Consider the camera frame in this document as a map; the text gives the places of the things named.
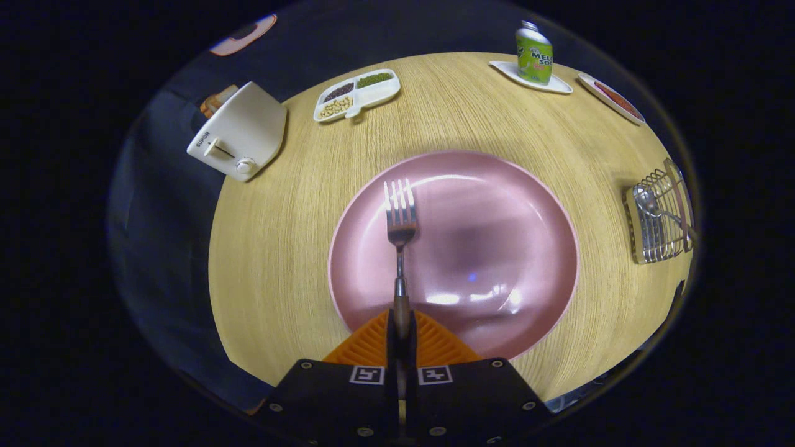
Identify green and silver drink bottle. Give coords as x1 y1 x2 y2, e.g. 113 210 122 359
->
515 20 553 86

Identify white toaster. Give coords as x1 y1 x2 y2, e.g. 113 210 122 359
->
187 81 288 183

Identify metal wire cutlery rack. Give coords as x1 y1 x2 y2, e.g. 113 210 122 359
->
623 158 697 266

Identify pile of yellow beans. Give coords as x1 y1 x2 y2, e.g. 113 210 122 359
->
317 96 353 119

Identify white oval food plate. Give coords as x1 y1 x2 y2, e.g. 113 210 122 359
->
578 73 647 126

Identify brown meat piece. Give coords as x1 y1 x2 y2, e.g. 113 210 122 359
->
593 81 643 120

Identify white square coaster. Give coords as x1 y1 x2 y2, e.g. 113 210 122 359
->
489 60 573 95

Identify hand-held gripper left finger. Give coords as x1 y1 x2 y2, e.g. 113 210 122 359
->
264 309 401 447

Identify white divided dish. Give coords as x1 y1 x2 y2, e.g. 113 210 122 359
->
313 68 401 123

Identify pink round plate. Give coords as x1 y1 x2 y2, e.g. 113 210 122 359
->
327 150 581 362

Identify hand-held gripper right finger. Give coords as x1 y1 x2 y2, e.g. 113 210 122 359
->
404 309 555 447

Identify metal spoon with wooden handle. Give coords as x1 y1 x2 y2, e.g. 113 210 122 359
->
634 186 696 240

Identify toasted bread slices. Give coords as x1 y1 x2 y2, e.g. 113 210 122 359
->
199 84 240 119

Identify metal fork with wooden handle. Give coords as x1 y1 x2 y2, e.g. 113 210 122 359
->
383 179 418 339

